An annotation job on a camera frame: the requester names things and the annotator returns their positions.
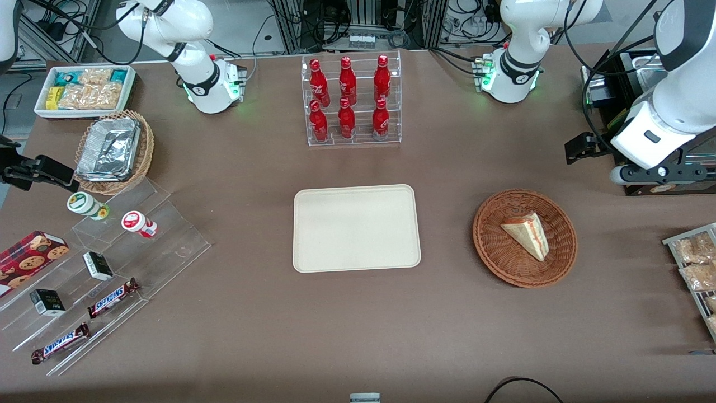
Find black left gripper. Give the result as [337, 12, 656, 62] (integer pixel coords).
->
[565, 133, 619, 165]

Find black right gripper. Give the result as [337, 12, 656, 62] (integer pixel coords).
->
[0, 156, 79, 191]

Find triangle sandwich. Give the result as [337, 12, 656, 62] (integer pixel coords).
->
[500, 212, 550, 262]

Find light tan wicker basket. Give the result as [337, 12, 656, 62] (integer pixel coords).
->
[74, 110, 155, 196]

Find brown round wicker basket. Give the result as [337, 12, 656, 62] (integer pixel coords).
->
[473, 189, 578, 289]

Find cream plastic serving tray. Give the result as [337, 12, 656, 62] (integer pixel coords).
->
[293, 184, 422, 274]

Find green lid yogurt cup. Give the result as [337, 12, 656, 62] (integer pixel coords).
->
[67, 192, 110, 221]

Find white rectangular snack bin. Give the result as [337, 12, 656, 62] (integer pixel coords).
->
[34, 65, 136, 121]

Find silver foil packets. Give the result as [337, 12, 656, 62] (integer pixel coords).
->
[76, 118, 142, 182]

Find black hot dog warmer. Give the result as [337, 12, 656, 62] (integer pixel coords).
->
[580, 49, 716, 196]

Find clear bag of crackers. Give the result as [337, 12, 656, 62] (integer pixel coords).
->
[78, 68, 112, 86]
[59, 84, 93, 110]
[89, 83, 123, 110]

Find red tartan cookie box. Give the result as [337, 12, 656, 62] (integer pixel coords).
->
[0, 231, 70, 297]

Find red lid yogurt cup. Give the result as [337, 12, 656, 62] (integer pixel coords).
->
[121, 210, 158, 238]

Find small black carton box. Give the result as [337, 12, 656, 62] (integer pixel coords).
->
[83, 251, 114, 282]
[29, 289, 67, 317]

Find clear acrylic step shelf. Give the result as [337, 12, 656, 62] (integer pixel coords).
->
[0, 178, 212, 377]

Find Snickers chocolate bar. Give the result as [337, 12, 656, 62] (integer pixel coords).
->
[31, 322, 91, 365]
[87, 278, 140, 320]

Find red cola bottle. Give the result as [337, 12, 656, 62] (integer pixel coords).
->
[372, 98, 390, 140]
[309, 58, 331, 107]
[373, 54, 392, 103]
[338, 56, 357, 106]
[309, 100, 329, 142]
[338, 97, 356, 139]

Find clear acrylic bottle rack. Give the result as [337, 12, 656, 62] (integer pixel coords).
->
[301, 50, 402, 147]

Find grey wire display rack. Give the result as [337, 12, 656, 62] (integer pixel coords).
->
[662, 223, 716, 343]

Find black cable loop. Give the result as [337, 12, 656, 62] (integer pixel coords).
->
[484, 377, 566, 403]

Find aluminium profile frame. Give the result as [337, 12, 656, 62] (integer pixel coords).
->
[267, 0, 448, 54]

